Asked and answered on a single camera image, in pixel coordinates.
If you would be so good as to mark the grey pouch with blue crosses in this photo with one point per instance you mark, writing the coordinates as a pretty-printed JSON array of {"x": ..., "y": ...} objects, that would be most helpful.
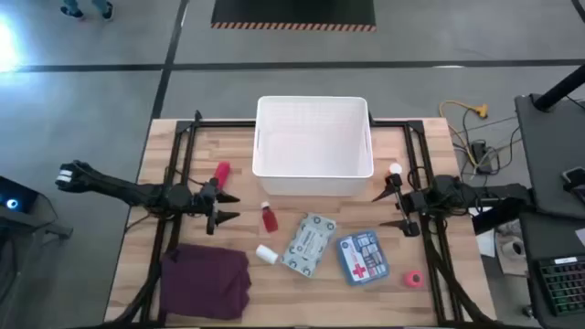
[{"x": 308, "y": 244}]

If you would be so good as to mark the red bottle with white cap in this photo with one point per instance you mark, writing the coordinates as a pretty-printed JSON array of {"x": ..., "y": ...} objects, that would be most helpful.
[{"x": 269, "y": 219}]

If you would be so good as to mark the black pole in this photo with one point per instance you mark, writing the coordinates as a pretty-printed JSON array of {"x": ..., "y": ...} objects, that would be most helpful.
[{"x": 560, "y": 90}]

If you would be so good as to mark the red tape roll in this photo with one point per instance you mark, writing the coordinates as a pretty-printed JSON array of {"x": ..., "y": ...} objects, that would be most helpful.
[{"x": 413, "y": 279}]

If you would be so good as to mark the purple folded cloth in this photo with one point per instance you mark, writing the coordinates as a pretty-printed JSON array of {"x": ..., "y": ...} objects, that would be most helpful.
[{"x": 203, "y": 281}]

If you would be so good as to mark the black hazard-striped floor mat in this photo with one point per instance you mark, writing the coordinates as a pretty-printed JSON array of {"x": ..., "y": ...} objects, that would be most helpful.
[{"x": 292, "y": 11}]

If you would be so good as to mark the white tape roll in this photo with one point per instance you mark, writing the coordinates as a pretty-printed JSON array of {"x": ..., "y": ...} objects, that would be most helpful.
[{"x": 514, "y": 249}]

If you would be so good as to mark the white perforated plastic basket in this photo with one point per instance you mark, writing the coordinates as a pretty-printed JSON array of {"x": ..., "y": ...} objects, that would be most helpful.
[{"x": 313, "y": 137}]

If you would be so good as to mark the black phone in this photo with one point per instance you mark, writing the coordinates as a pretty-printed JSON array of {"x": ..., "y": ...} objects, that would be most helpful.
[{"x": 575, "y": 177}]

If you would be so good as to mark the blue first aid kit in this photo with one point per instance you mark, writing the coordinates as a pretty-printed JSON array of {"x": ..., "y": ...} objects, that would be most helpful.
[{"x": 362, "y": 257}]

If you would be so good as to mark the dark grey desk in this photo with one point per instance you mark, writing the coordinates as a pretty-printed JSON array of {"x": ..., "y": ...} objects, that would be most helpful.
[{"x": 548, "y": 155}]

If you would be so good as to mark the black power strip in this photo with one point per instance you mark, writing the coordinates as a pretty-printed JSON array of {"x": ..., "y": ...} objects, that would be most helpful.
[{"x": 481, "y": 155}]

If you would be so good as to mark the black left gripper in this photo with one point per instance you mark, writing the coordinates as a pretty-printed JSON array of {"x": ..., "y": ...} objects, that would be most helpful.
[{"x": 212, "y": 196}]

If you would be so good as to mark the person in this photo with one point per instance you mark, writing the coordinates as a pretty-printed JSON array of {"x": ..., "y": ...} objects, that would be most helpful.
[{"x": 73, "y": 9}]

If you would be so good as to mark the white ball knob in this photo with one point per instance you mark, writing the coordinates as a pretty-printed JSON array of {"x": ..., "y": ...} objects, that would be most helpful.
[{"x": 395, "y": 168}]

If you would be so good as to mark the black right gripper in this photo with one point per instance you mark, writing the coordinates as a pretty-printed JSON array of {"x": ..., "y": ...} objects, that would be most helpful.
[{"x": 411, "y": 202}]

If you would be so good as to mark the white pill bottle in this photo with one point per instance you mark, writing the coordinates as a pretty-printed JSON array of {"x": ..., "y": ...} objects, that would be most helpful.
[{"x": 266, "y": 254}]

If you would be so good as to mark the black keyboard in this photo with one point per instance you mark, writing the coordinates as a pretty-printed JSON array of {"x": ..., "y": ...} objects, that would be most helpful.
[{"x": 564, "y": 283}]

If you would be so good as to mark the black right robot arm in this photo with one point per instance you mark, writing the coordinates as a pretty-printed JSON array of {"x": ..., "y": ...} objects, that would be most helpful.
[{"x": 457, "y": 192}]

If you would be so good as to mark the black metal table frame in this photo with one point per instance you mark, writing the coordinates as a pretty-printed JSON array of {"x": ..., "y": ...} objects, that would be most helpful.
[{"x": 183, "y": 151}]

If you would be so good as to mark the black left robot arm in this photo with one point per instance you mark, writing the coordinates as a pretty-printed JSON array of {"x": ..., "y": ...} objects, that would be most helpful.
[{"x": 109, "y": 186}]

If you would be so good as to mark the black device with blue light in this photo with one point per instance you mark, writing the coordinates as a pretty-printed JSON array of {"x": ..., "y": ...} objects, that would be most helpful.
[{"x": 13, "y": 196}]

